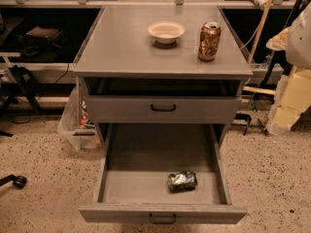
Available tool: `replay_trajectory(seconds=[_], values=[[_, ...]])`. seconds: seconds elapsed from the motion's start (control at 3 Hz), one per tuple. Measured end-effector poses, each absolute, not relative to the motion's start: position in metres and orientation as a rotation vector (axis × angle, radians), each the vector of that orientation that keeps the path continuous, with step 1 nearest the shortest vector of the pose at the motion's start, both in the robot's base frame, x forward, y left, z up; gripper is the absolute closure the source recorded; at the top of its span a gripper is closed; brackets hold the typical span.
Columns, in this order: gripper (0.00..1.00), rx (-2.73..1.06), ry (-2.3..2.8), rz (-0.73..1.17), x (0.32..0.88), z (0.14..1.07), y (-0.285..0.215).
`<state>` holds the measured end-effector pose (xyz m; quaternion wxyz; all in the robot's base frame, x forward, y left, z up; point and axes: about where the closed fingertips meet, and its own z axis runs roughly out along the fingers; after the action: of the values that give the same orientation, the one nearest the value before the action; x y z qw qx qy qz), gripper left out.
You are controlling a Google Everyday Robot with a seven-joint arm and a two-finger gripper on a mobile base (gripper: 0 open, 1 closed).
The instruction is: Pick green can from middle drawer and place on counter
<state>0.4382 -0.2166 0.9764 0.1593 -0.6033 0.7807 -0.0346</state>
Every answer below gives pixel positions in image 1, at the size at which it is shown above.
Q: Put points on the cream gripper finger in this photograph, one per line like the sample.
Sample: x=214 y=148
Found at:
x=292 y=99

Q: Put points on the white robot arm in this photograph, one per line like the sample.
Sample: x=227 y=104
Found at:
x=296 y=42

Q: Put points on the orange soda can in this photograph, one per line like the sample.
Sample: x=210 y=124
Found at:
x=210 y=36

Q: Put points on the grey drawer cabinet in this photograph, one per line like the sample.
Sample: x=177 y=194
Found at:
x=122 y=59

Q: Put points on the open grey middle drawer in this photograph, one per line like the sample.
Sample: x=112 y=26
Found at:
x=136 y=163

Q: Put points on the white paper bowl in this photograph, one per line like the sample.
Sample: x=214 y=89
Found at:
x=166 y=32

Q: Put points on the clear plastic bag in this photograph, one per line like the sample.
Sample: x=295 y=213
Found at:
x=74 y=125

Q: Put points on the dark box on shelf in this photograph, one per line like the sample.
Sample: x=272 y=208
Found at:
x=40 y=33

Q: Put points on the black caster wheel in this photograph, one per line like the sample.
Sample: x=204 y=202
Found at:
x=18 y=181

